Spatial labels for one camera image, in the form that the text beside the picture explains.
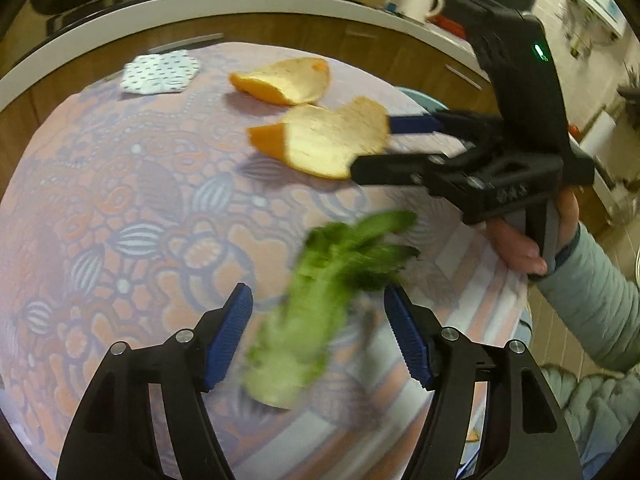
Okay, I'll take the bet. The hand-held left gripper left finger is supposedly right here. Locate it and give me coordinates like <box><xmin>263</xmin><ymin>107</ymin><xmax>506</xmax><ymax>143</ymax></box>
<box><xmin>56</xmin><ymin>282</ymin><xmax>254</xmax><ymax>480</ymax></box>

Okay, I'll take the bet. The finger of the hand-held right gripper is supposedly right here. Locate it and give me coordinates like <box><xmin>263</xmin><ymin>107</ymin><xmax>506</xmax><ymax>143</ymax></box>
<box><xmin>386</xmin><ymin>109</ymin><xmax>503</xmax><ymax>149</ymax></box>
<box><xmin>350</xmin><ymin>153</ymin><xmax>452</xmax><ymax>189</ymax></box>

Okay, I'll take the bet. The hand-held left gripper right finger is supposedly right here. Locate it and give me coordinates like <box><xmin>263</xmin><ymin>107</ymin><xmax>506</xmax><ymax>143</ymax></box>
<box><xmin>382</xmin><ymin>285</ymin><xmax>585</xmax><ymax>480</ymax></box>

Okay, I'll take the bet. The light blue plastic basket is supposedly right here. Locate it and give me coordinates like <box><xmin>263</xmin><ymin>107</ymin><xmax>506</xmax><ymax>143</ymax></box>
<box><xmin>400</xmin><ymin>87</ymin><xmax>449</xmax><ymax>114</ymax></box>

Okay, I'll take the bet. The pomelo peel piece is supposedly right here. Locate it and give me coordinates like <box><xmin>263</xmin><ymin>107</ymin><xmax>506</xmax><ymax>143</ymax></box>
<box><xmin>247</xmin><ymin>96</ymin><xmax>391</xmax><ymax>181</ymax></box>
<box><xmin>229</xmin><ymin>57</ymin><xmax>332</xmax><ymax>107</ymax></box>

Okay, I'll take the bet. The green leafy vegetable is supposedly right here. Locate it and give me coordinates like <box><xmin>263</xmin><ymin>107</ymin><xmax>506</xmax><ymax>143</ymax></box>
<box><xmin>242</xmin><ymin>210</ymin><xmax>421</xmax><ymax>408</ymax></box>

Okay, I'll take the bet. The person's right forearm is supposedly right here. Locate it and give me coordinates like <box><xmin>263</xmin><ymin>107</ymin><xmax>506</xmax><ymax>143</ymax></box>
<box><xmin>530</xmin><ymin>222</ymin><xmax>640</xmax><ymax>376</ymax></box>

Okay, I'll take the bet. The person's right hand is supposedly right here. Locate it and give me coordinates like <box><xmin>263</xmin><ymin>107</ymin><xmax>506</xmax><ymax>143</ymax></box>
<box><xmin>486</xmin><ymin>189</ymin><xmax>582</xmax><ymax>276</ymax></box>

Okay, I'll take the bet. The white paper towel roll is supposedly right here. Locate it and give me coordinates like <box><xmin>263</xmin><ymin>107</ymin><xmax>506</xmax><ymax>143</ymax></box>
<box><xmin>580</xmin><ymin>110</ymin><xmax>619</xmax><ymax>162</ymax></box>

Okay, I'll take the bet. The red plastic tray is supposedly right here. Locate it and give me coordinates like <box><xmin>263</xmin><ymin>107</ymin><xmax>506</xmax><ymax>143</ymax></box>
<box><xmin>427</xmin><ymin>14</ymin><xmax>469</xmax><ymax>41</ymax></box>

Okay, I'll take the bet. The white mug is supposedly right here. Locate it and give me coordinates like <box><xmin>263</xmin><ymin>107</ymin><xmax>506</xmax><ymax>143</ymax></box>
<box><xmin>395</xmin><ymin>0</ymin><xmax>446</xmax><ymax>24</ymax></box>

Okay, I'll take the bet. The white water heater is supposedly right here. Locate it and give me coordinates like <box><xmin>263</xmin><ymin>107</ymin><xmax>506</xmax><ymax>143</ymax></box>
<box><xmin>567</xmin><ymin>0</ymin><xmax>629</xmax><ymax>37</ymax></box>

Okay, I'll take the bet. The floral pink purple blanket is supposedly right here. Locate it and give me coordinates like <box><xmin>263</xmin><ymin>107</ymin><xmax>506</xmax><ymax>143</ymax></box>
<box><xmin>0</xmin><ymin>40</ymin><xmax>533</xmax><ymax>480</ymax></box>

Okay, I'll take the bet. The pale green knitted fabric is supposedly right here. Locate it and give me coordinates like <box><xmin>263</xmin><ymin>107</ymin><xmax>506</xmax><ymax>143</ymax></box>
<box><xmin>539</xmin><ymin>360</ymin><xmax>640</xmax><ymax>480</ymax></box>

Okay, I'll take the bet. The white dotted cloth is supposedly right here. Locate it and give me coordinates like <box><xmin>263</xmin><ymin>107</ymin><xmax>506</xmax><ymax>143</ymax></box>
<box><xmin>120</xmin><ymin>49</ymin><xmax>201</xmax><ymax>96</ymax></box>

